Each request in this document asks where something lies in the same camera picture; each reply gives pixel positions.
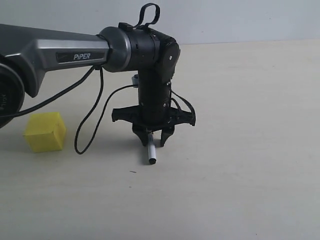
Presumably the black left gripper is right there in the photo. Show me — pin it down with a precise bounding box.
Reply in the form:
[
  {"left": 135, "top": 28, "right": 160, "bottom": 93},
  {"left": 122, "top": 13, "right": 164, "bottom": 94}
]
[{"left": 111, "top": 69, "right": 196, "bottom": 147}]

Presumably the black and white marker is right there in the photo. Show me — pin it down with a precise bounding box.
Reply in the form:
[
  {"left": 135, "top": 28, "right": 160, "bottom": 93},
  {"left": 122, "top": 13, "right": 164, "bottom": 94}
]
[{"left": 147, "top": 133, "right": 157, "bottom": 165}]

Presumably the yellow cube block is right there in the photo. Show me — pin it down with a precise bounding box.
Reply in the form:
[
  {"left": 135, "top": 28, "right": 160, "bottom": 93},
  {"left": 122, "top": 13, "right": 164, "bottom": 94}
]
[{"left": 23, "top": 112, "right": 67, "bottom": 153}]

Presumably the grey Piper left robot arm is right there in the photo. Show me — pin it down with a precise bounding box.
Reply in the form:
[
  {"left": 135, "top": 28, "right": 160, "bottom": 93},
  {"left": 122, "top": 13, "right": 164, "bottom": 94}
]
[{"left": 0, "top": 22, "right": 196, "bottom": 145}]

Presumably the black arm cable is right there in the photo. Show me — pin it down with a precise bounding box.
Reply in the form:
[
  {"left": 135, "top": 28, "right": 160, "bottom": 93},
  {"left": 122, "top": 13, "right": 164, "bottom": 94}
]
[{"left": 0, "top": 2, "right": 161, "bottom": 155}]

